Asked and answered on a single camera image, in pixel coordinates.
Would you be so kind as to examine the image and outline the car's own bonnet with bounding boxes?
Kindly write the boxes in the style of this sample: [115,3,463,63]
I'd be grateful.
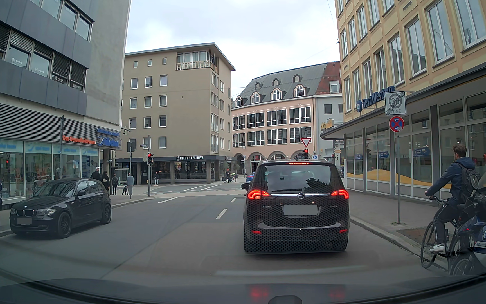
[0,263,486,304]

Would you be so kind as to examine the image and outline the pink building with grey roof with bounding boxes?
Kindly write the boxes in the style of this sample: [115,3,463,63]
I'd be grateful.
[231,63,328,175]

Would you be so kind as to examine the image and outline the grey office building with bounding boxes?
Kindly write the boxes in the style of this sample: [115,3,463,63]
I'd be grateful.
[0,0,132,206]

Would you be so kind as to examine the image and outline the black hatchback car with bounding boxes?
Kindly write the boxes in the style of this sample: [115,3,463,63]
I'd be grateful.
[9,178,112,239]

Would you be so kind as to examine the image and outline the speed zone and no-parking sign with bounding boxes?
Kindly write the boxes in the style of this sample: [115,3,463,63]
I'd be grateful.
[384,91,408,224]

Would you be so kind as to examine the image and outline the black minivan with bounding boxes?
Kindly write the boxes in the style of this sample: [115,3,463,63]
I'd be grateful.
[241,160,350,254]

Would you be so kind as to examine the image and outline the beige building with cafe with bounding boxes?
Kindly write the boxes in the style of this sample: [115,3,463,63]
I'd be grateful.
[116,42,236,185]

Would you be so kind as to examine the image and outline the group of people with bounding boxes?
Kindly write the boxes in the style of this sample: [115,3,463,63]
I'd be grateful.
[90,166,136,196]

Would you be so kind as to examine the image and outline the white building with red roof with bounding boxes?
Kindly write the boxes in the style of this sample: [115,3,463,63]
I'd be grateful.
[313,62,346,165]

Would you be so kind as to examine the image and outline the yellow building with glass front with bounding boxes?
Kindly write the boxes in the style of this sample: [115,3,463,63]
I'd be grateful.
[320,0,486,202]

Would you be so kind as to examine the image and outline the road markings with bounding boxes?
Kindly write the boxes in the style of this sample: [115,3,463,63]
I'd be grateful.
[150,183,246,220]

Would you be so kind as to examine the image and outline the traffic light on post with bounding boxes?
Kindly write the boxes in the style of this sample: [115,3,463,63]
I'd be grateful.
[146,135,155,198]

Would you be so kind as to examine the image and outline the grey asphalt road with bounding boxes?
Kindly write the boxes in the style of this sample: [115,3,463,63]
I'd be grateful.
[0,181,450,292]

